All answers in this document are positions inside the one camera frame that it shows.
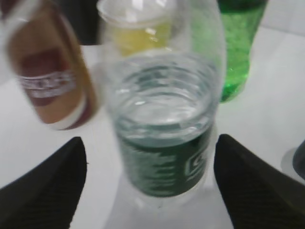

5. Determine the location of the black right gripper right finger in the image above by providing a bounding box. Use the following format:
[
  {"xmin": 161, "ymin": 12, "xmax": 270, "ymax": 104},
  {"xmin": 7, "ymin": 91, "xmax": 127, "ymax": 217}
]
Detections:
[{"xmin": 213, "ymin": 134, "xmax": 305, "ymax": 229}]

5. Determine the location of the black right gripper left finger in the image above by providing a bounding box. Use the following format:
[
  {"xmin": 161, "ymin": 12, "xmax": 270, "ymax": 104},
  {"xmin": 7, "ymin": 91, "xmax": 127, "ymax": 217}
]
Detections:
[{"xmin": 0, "ymin": 137, "xmax": 87, "ymax": 229}]

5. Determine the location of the clear water bottle green label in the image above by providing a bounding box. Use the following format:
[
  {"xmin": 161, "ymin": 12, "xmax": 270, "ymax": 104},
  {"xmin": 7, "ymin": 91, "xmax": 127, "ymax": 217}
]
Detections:
[{"xmin": 102, "ymin": 0, "xmax": 219, "ymax": 208}]

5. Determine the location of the dark grey ceramic mug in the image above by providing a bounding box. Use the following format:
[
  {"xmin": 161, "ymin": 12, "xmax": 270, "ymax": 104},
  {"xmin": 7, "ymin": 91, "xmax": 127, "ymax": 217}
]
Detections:
[{"xmin": 293, "ymin": 141, "xmax": 305, "ymax": 179}]

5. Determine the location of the brown Nescafe coffee bottle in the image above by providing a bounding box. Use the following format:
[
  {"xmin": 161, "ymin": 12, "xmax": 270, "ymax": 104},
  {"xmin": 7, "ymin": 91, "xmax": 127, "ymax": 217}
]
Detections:
[{"xmin": 0, "ymin": 0, "xmax": 97, "ymax": 130}]

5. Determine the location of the green soda bottle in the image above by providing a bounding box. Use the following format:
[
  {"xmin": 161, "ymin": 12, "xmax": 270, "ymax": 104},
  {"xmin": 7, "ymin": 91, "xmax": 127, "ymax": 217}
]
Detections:
[{"xmin": 190, "ymin": 0, "xmax": 267, "ymax": 104}]

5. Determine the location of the yellow paper cup stack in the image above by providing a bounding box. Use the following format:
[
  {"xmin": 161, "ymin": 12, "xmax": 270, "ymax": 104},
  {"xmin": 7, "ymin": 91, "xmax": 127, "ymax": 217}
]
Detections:
[{"xmin": 97, "ymin": 0, "xmax": 177, "ymax": 56}]

